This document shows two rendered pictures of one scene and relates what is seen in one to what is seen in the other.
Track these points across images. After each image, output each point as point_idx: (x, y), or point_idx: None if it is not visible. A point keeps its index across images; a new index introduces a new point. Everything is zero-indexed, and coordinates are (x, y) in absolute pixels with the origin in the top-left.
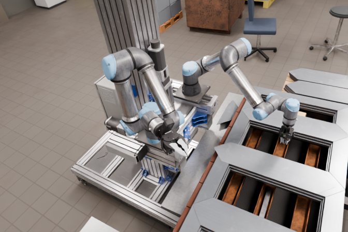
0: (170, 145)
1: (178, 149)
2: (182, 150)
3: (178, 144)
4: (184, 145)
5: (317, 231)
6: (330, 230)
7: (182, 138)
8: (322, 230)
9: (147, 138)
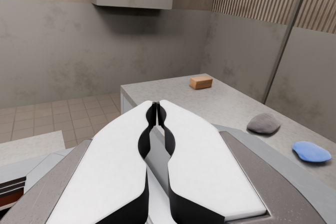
0: (248, 186)
1: (188, 122)
2: (165, 109)
3: (146, 167)
4: (117, 134)
5: (7, 191)
6: (1, 175)
7: (38, 220)
8: (5, 180)
9: None
